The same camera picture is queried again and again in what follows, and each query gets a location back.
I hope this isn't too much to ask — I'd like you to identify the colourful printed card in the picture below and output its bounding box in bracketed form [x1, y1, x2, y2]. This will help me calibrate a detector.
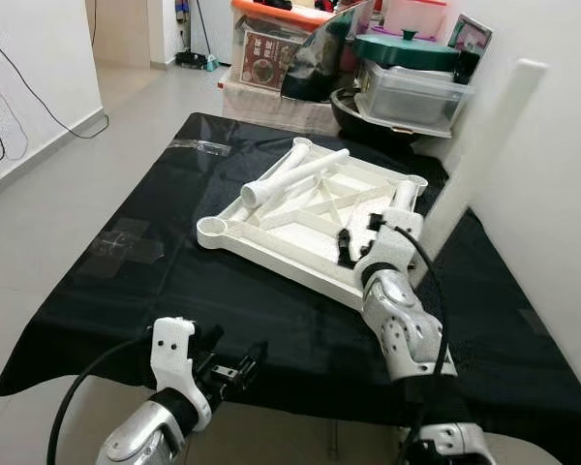
[447, 15, 493, 54]

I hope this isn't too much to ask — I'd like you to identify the long black wall cable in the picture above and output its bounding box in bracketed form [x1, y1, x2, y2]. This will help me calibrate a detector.
[0, 15, 110, 139]

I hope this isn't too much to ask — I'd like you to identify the pink plastic box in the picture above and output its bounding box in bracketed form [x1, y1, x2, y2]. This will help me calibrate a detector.
[381, 0, 451, 40]

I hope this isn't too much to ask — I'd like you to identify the storage box with orange lid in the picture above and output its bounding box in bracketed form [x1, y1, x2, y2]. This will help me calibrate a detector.
[230, 0, 335, 93]

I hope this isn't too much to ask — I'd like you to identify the black glossy tablecloth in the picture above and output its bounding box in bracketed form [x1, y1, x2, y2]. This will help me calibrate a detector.
[0, 111, 581, 465]

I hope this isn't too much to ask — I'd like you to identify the black wok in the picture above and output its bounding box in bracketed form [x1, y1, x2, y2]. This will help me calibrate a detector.
[329, 85, 456, 156]

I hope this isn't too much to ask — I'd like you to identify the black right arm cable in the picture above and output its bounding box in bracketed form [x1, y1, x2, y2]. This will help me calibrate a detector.
[378, 221, 448, 388]

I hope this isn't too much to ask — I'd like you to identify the green pot lid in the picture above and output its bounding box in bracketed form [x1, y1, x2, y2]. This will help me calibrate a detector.
[353, 29, 461, 71]

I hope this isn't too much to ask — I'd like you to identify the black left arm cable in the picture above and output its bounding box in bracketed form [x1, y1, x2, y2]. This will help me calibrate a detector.
[46, 334, 161, 465]

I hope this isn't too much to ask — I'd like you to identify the clear plastic storage container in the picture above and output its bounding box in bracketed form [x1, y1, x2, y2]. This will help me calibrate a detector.
[356, 63, 475, 132]

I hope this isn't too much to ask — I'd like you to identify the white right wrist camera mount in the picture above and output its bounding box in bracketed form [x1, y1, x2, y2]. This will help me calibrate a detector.
[353, 208, 425, 277]

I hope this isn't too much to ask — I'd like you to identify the white plastic children table top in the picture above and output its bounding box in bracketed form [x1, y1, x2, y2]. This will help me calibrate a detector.
[196, 138, 432, 311]

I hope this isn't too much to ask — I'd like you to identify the patterned beige bench cover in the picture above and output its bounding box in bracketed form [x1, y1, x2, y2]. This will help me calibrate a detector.
[221, 77, 335, 137]

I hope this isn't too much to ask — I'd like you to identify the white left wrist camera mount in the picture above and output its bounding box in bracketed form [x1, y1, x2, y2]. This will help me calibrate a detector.
[150, 317, 197, 432]

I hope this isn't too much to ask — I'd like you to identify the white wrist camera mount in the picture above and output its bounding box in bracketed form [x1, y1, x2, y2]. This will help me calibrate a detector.
[353, 208, 425, 277]
[150, 317, 197, 432]

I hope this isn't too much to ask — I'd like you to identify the black plastic bag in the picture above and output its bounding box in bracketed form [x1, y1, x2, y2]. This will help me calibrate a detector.
[281, 10, 364, 103]

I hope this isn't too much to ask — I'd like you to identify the clear tape strip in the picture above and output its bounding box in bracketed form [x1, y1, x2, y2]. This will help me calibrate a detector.
[169, 139, 233, 156]

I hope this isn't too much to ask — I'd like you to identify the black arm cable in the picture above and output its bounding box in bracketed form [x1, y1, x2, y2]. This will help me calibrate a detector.
[46, 334, 161, 465]
[378, 221, 448, 388]

